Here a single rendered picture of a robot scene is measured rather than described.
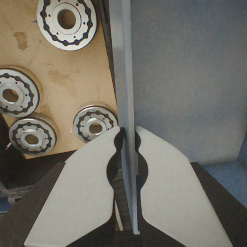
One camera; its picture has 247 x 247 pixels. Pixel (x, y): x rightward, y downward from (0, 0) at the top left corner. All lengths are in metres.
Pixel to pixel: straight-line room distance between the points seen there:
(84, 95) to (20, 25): 0.17
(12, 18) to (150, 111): 0.32
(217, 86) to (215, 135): 0.06
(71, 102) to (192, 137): 0.30
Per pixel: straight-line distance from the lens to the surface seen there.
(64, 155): 0.50
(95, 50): 0.40
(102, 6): 0.29
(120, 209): 0.68
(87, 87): 0.41
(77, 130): 0.42
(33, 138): 0.48
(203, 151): 0.23
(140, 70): 0.16
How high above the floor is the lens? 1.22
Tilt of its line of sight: 60 degrees down
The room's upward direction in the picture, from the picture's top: 167 degrees clockwise
